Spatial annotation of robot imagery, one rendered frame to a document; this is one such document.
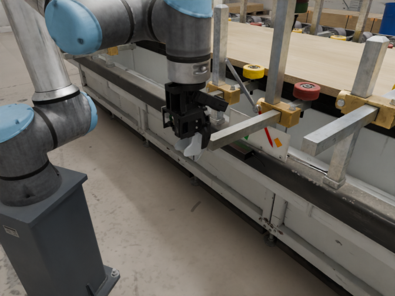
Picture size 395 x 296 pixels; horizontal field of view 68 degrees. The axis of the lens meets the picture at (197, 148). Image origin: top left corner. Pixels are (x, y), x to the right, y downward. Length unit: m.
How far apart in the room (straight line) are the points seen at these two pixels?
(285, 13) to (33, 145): 0.80
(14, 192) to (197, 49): 0.72
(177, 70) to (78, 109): 0.53
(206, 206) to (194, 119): 1.21
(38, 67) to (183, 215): 1.11
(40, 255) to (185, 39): 0.84
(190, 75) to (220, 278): 1.09
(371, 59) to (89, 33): 0.58
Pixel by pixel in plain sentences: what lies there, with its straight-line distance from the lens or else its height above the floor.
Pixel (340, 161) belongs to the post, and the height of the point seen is 0.79.
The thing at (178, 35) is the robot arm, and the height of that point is 1.12.
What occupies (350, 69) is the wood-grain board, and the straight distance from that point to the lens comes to 1.28.
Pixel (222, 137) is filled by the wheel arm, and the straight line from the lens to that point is 0.75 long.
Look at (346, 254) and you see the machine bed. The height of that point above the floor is 0.24.
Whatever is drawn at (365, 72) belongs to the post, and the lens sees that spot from 0.78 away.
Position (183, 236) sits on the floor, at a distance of 1.64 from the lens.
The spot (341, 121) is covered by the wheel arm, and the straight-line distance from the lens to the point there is 0.66.
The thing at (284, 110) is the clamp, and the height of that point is 0.87.
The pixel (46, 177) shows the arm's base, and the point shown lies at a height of 0.66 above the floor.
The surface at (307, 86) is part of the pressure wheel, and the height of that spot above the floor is 0.91.
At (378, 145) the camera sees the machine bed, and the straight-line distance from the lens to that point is 1.06.
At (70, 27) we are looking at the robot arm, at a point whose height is 1.15.
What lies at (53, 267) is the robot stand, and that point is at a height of 0.36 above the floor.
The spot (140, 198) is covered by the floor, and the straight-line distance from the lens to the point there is 1.88.
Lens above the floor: 1.23
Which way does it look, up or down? 32 degrees down
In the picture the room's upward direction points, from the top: straight up
